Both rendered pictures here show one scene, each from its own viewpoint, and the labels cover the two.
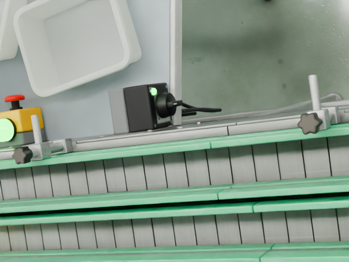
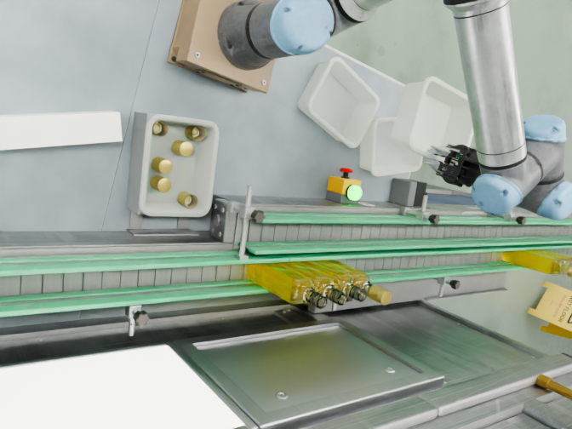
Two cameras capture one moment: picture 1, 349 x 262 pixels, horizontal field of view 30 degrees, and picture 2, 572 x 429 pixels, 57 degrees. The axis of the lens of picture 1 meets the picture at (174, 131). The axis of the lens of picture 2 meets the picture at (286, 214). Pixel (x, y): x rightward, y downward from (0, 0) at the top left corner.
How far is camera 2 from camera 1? 189 cm
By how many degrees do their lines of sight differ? 63
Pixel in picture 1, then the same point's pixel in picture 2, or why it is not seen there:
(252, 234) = (456, 260)
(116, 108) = (412, 192)
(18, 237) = (362, 263)
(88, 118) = (366, 190)
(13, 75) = (333, 151)
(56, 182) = (391, 231)
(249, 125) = (468, 213)
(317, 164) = (481, 231)
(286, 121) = (478, 213)
